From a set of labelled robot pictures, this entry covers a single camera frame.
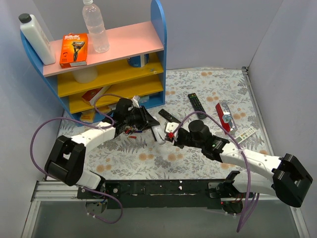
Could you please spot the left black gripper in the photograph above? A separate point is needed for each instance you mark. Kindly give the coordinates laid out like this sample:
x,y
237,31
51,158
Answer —
x,y
142,117

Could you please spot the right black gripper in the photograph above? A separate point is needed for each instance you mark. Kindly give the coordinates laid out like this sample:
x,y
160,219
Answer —
x,y
179,136

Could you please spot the large black remote control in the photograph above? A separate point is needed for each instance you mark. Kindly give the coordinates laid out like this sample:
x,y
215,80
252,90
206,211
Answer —
x,y
197,106

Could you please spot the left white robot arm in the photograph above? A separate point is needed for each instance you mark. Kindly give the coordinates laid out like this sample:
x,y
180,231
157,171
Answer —
x,y
66,160

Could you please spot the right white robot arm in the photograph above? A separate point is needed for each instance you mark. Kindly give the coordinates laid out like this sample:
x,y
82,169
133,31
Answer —
x,y
284,177

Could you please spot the slim black remote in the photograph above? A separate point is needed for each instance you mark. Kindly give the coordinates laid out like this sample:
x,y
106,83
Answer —
x,y
169,117

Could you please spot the pile of small batteries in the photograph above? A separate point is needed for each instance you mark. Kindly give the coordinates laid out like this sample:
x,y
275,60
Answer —
x,y
131,130

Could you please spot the small white remote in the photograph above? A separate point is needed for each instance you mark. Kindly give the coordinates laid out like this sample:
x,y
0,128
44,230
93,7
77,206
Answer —
x,y
245,135

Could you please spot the red toothpaste box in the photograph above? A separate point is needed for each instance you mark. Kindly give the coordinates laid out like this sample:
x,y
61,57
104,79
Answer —
x,y
226,117

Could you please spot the blue pink yellow shelf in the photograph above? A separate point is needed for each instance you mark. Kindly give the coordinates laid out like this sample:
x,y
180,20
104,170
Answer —
x,y
113,69

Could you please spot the blue white can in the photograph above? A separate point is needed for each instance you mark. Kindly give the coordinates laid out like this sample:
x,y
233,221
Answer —
x,y
138,61

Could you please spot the yellow box bottom shelf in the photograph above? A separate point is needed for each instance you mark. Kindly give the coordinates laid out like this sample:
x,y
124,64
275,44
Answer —
x,y
88,116

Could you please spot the red white carton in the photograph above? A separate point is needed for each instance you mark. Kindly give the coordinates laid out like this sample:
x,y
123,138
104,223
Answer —
x,y
90,96

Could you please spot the white jar on shelf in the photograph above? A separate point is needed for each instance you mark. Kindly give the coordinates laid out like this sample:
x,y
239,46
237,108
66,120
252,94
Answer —
x,y
85,75

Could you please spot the orange razor box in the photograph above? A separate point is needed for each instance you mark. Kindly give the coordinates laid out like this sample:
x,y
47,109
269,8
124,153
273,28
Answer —
x,y
74,50

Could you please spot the clear plastic water bottle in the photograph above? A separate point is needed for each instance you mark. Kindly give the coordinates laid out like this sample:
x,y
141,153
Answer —
x,y
95,26

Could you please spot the white bottle black cap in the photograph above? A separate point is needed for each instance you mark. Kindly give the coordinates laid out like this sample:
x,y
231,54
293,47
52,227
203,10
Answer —
x,y
33,32

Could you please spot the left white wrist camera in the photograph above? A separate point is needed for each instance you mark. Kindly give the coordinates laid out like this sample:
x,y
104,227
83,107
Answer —
x,y
135,101

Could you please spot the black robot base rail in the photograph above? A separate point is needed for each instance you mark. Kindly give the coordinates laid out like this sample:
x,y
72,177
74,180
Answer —
x,y
170,193

